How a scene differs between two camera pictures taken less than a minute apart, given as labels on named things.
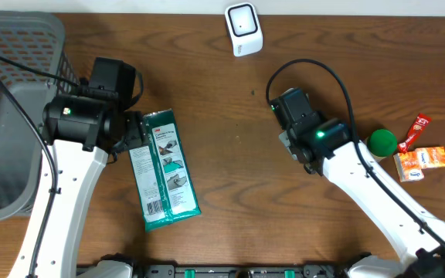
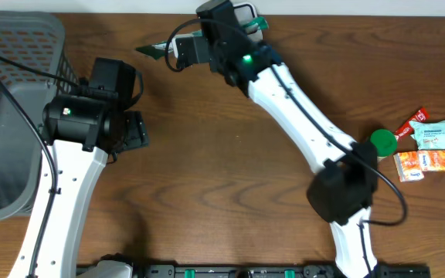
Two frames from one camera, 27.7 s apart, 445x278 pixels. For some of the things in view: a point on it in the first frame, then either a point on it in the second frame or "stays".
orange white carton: (408, 166) stays
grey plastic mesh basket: (8, 148) stays
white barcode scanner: (245, 28) stays
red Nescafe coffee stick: (419, 123) -> (407, 129)
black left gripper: (138, 137) stays
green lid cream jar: (382, 144) stays
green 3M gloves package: (164, 181) -> (157, 50)
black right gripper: (287, 142) -> (215, 66)
